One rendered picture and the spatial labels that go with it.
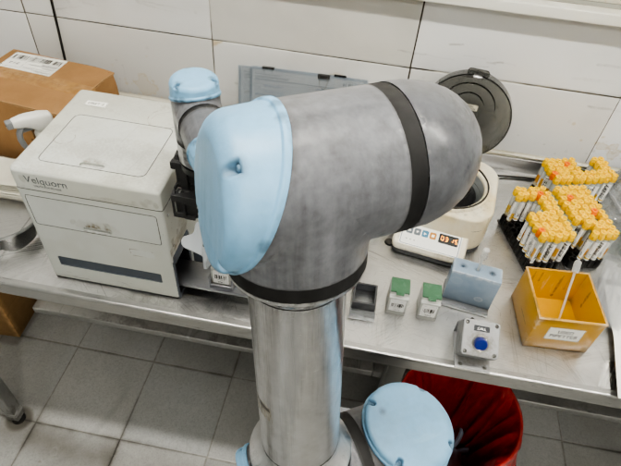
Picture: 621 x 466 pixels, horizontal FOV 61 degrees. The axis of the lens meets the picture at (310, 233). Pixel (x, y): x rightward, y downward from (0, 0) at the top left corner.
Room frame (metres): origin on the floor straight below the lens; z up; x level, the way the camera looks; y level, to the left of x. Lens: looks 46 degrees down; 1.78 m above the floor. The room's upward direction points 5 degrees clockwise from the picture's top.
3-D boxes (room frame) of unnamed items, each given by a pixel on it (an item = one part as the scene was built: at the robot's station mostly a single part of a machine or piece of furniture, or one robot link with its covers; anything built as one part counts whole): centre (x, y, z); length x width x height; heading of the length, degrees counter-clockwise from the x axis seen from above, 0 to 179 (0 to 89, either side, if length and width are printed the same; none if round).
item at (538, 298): (0.68, -0.52, 0.93); 0.13 x 0.13 x 0.10; 88
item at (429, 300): (0.68, -0.26, 0.91); 0.05 x 0.04 x 0.07; 174
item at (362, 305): (0.69, -0.13, 0.89); 0.09 x 0.05 x 0.04; 174
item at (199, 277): (0.69, 0.19, 0.92); 0.21 x 0.07 x 0.05; 84
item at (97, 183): (0.80, 0.37, 1.03); 0.31 x 0.27 x 0.30; 84
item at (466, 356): (0.61, -0.35, 0.92); 0.13 x 0.07 x 0.08; 174
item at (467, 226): (0.97, -0.31, 0.94); 0.30 x 0.24 x 0.12; 165
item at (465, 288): (0.72, -0.35, 0.92); 0.10 x 0.07 x 0.10; 76
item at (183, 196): (0.69, 0.20, 1.17); 0.09 x 0.08 x 0.12; 84
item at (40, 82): (1.16, 0.73, 0.97); 0.31 x 0.23 x 0.18; 77
